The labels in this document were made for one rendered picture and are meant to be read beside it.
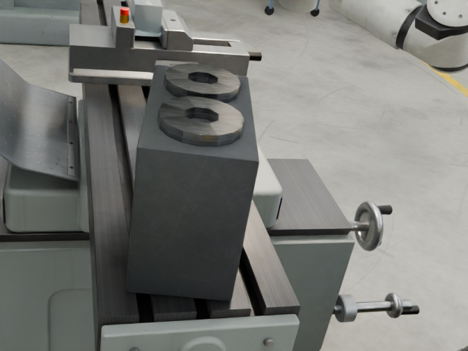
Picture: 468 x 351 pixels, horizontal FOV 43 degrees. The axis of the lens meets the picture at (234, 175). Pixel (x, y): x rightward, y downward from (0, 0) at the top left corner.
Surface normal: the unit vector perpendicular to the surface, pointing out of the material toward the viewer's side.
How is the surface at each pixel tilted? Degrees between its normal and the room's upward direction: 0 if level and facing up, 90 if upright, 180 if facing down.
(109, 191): 0
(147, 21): 90
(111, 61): 90
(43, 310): 90
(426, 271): 0
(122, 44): 90
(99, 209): 0
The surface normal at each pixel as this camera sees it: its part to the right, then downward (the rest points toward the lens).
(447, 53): 0.03, 0.92
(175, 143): 0.15, -0.84
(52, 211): 0.22, 0.53
